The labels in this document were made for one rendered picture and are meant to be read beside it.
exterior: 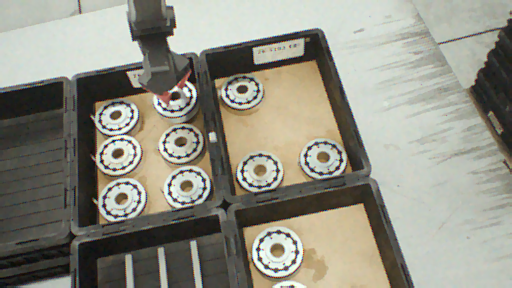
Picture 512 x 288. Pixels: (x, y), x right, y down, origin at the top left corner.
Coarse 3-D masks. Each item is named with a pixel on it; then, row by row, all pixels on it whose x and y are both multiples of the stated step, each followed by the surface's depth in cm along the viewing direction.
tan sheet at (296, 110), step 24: (264, 72) 122; (288, 72) 121; (312, 72) 121; (288, 96) 118; (312, 96) 117; (240, 120) 115; (264, 120) 115; (288, 120) 115; (312, 120) 114; (240, 144) 112; (264, 144) 112; (288, 144) 111; (288, 168) 108; (240, 192) 106
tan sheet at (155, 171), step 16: (144, 96) 121; (96, 112) 119; (144, 112) 118; (144, 128) 116; (160, 128) 116; (144, 144) 114; (160, 160) 111; (208, 160) 111; (144, 176) 110; (160, 176) 109; (160, 192) 107; (160, 208) 106
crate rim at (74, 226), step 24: (96, 72) 113; (72, 96) 109; (72, 120) 106; (72, 144) 103; (72, 168) 100; (216, 168) 98; (72, 192) 98; (216, 192) 96; (72, 216) 95; (144, 216) 94; (168, 216) 94
